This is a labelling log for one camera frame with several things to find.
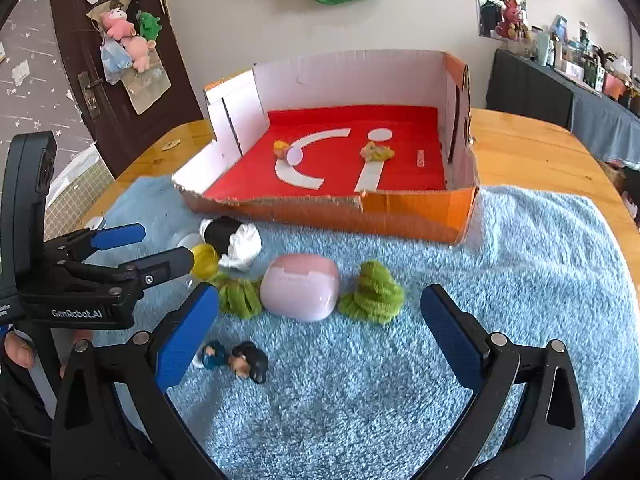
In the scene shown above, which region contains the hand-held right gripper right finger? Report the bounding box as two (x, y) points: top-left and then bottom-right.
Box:
(412, 284), (587, 480)

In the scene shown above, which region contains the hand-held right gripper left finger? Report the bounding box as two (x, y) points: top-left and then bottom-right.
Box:
(51, 282), (226, 480)

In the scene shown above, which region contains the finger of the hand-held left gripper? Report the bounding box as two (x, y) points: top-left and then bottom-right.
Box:
(60, 247), (196, 306)
(42, 223), (147, 266)

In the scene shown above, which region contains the clear round lid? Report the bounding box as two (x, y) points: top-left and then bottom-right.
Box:
(167, 231), (202, 252)

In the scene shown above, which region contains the yellow plastic cap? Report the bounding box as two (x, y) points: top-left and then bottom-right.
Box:
(191, 243), (221, 281)

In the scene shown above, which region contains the black-haired doll figure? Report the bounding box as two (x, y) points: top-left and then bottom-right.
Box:
(195, 340), (270, 385)

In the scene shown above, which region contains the green fuzzy scrunchie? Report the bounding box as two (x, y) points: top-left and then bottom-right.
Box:
(338, 260), (406, 326)
(210, 272), (264, 318)

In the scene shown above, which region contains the pink rounded case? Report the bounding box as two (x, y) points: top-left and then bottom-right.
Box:
(260, 254), (342, 322)

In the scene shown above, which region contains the orange cardboard box red inside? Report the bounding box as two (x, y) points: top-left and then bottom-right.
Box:
(171, 49), (482, 246)

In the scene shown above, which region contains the person's left hand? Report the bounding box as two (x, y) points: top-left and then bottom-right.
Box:
(2, 329), (93, 378)

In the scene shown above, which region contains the black and white fabric roll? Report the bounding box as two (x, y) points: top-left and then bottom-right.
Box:
(199, 216), (263, 271)

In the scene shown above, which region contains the white grid panel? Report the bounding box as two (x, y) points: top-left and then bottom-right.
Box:
(42, 142), (116, 241)

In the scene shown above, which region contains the dark brown door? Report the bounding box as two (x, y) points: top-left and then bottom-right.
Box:
(47, 0), (206, 178)

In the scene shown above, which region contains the light blue fluffy towel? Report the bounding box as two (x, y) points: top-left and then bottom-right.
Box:
(82, 175), (632, 480)

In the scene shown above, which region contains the clear plastic pouch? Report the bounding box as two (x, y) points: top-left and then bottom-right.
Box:
(122, 65), (172, 115)

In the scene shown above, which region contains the blue face mask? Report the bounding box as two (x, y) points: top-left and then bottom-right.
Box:
(100, 40), (133, 85)

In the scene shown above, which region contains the plain pink plush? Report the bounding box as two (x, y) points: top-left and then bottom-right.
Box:
(122, 36), (155, 73)

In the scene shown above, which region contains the yellowish toy figure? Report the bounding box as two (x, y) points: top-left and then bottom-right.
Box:
(361, 141), (396, 163)

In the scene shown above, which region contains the pink plush with white face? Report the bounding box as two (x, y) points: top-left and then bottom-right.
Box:
(101, 9), (136, 41)

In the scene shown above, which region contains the green plush toy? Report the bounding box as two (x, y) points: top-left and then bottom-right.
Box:
(137, 11), (163, 41)

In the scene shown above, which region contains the dark cloth-covered side table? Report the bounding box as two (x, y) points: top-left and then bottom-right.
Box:
(485, 49), (640, 171)

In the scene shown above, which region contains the group of bottles and boxes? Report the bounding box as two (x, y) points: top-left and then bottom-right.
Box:
(530, 15), (640, 116)

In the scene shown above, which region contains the pink rabbit plush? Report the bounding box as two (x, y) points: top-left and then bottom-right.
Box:
(495, 0), (531, 41)

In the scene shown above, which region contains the metal door handle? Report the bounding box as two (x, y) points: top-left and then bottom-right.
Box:
(77, 71), (106, 120)

